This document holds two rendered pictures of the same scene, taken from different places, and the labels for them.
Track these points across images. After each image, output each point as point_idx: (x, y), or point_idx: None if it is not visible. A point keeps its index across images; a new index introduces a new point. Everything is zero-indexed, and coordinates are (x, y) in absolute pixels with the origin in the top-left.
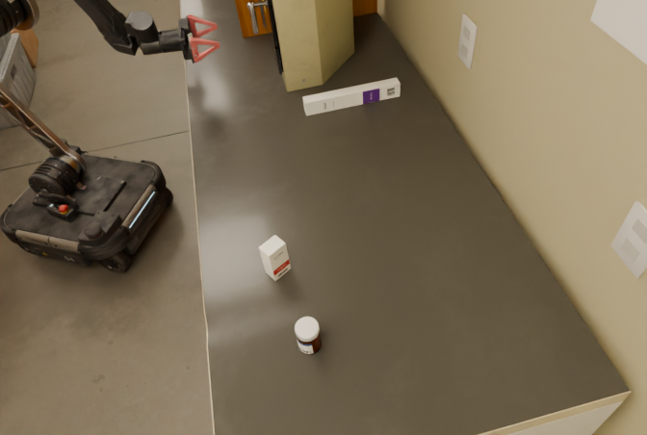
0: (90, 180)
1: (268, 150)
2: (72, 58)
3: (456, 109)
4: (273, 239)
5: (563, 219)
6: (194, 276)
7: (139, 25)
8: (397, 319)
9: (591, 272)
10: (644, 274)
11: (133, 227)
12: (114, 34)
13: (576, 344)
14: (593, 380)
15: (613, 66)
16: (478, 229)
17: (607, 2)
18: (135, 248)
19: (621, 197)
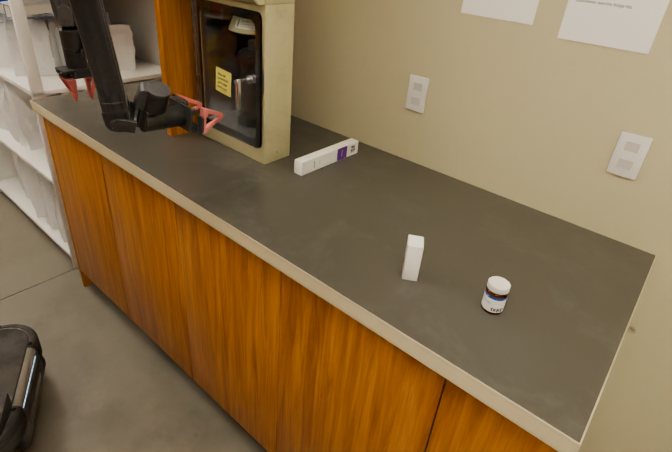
0: None
1: (297, 203)
2: None
3: (405, 152)
4: (412, 237)
5: (552, 178)
6: (126, 438)
7: (158, 92)
8: (519, 270)
9: (588, 202)
10: (637, 175)
11: (25, 407)
12: (122, 105)
13: (611, 245)
14: (638, 257)
15: (583, 58)
16: (497, 209)
17: (570, 23)
18: (30, 437)
19: (606, 136)
